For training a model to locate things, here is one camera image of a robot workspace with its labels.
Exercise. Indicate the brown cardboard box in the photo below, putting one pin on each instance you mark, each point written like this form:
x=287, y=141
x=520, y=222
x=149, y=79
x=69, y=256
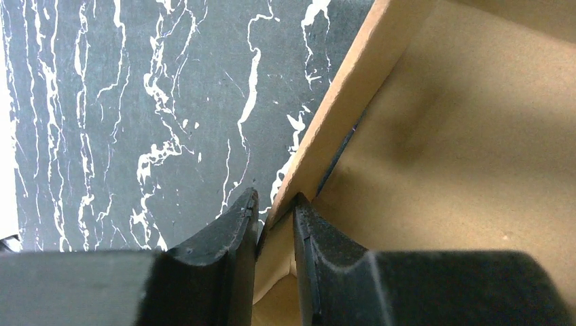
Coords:
x=450, y=126

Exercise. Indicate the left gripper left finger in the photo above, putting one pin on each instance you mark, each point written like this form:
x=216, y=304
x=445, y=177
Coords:
x=209, y=278

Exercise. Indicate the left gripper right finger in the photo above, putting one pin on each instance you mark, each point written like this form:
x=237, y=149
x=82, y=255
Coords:
x=340, y=282

